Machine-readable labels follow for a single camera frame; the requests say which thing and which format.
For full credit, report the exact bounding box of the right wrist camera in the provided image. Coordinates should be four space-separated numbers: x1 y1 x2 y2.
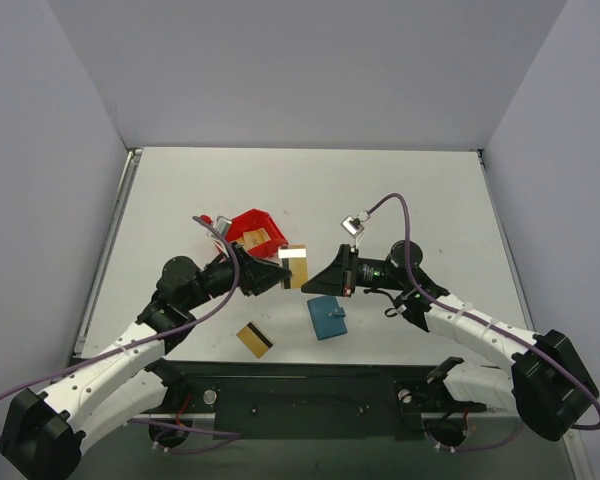
341 216 365 238

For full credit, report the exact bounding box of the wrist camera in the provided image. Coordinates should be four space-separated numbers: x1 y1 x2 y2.
341 216 365 238
212 215 232 238

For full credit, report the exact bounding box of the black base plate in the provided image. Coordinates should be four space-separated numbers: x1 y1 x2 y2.
147 361 486 441

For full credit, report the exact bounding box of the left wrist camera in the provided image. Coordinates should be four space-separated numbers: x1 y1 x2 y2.
212 215 232 238

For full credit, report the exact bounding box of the red plastic bin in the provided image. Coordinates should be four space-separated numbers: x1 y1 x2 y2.
201 209 289 259

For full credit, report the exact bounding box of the blue leather card holder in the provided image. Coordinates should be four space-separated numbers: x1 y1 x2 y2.
307 296 348 341

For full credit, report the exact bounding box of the aluminium front rail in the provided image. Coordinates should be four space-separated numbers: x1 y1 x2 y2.
39 372 580 420

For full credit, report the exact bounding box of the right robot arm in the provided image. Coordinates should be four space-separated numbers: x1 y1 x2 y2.
301 241 600 441

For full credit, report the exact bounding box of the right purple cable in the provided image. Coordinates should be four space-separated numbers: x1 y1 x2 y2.
364 193 600 455

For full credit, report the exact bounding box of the right aluminium side rail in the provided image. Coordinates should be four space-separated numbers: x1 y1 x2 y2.
475 149 538 331

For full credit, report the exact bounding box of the aluminium side rail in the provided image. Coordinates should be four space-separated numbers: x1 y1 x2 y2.
475 149 538 331
71 148 143 358

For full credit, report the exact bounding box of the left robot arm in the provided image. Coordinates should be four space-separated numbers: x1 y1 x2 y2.
0 244 291 479

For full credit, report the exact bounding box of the purple cable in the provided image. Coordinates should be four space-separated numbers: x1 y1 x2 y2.
0 215 244 455
364 193 600 455

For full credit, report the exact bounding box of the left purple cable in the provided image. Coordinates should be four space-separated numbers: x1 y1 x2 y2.
0 215 244 455

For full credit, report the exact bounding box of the left aluminium side rail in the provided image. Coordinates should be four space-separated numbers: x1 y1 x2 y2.
71 148 143 358

